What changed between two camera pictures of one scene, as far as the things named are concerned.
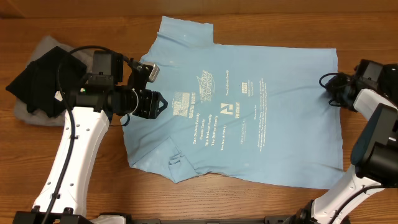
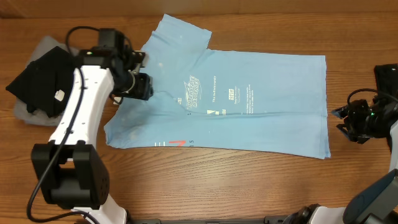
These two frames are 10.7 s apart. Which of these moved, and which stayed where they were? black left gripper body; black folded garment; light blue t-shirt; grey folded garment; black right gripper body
Moved: black left gripper body; light blue t-shirt; black right gripper body
Stayed: grey folded garment; black folded garment
